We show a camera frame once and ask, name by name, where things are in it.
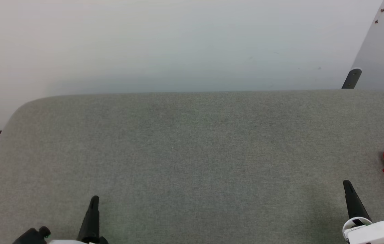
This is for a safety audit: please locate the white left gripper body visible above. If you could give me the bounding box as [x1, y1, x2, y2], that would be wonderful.
[48, 236, 110, 244]

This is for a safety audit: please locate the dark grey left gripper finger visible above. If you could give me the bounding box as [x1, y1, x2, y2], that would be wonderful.
[77, 196, 100, 243]

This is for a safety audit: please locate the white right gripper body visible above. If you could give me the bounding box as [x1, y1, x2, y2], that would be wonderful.
[342, 217, 384, 244]

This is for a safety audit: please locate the grey fabric sofa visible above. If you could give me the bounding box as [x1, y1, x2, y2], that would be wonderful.
[0, 89, 384, 244]

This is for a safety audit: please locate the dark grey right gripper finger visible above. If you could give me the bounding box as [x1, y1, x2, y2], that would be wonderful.
[343, 180, 371, 222]

